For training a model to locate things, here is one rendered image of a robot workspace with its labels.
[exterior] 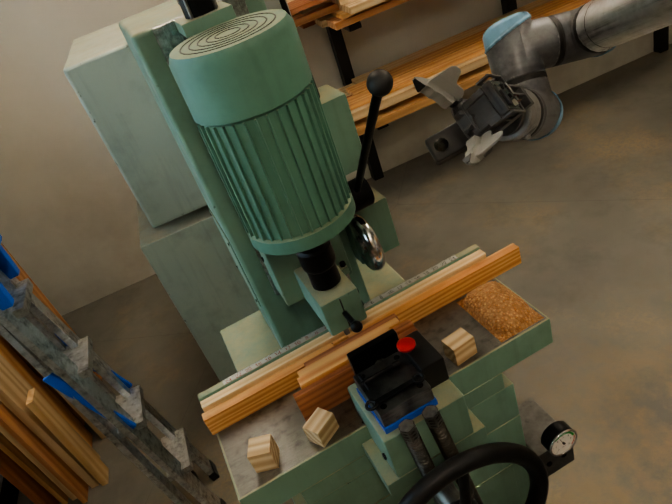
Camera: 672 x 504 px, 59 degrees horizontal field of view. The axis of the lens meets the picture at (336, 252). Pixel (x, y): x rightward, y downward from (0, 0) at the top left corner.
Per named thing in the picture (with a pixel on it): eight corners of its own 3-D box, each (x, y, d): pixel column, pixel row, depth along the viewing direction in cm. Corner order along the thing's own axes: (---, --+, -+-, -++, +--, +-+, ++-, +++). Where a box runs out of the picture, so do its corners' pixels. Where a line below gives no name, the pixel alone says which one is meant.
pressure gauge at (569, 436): (553, 468, 113) (548, 442, 108) (539, 454, 116) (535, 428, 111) (579, 451, 114) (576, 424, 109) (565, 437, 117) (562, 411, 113)
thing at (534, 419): (543, 481, 119) (539, 457, 114) (505, 439, 129) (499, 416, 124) (577, 459, 120) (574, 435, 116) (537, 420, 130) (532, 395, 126)
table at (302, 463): (268, 573, 88) (253, 552, 85) (220, 435, 113) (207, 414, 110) (594, 372, 99) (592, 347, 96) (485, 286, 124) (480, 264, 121)
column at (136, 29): (287, 363, 130) (126, 37, 91) (258, 311, 148) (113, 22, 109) (376, 314, 134) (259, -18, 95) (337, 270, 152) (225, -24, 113)
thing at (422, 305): (213, 435, 106) (203, 421, 103) (210, 428, 107) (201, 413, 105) (521, 263, 118) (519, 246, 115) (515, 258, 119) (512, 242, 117)
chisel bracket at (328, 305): (335, 344, 102) (320, 307, 98) (306, 303, 114) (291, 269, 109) (372, 323, 104) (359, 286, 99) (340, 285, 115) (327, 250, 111)
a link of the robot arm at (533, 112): (481, 110, 107) (511, 154, 105) (469, 110, 103) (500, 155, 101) (521, 76, 102) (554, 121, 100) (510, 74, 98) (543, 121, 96)
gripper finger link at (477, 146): (493, 141, 81) (494, 110, 88) (461, 167, 85) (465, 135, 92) (508, 155, 82) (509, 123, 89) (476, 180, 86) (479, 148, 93)
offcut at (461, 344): (458, 366, 101) (453, 350, 99) (445, 356, 104) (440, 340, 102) (477, 352, 103) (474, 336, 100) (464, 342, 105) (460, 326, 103)
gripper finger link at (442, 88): (433, 44, 86) (477, 76, 91) (405, 73, 90) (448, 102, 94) (436, 57, 84) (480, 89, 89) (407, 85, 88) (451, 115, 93)
